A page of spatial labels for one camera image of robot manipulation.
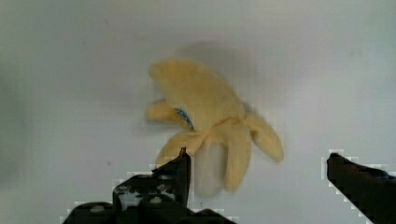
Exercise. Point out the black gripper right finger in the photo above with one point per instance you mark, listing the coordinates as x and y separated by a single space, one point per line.
372 191

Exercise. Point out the yellow plush banana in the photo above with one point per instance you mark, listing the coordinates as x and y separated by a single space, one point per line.
218 130

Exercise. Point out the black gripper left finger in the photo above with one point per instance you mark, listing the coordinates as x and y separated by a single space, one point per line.
171 180

